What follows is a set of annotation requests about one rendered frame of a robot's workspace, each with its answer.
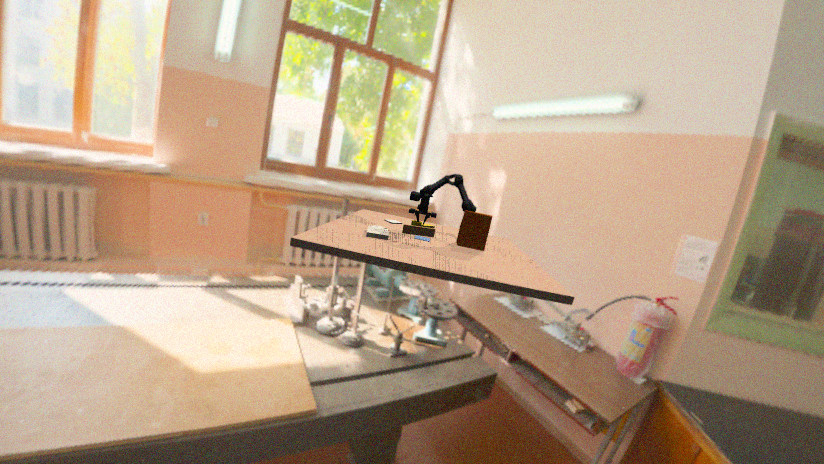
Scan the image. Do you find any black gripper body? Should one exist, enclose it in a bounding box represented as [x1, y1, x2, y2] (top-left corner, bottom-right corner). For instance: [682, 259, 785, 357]
[409, 202, 437, 218]

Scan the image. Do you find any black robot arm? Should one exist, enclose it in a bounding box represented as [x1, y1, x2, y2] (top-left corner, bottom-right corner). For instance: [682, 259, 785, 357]
[410, 174, 476, 212]

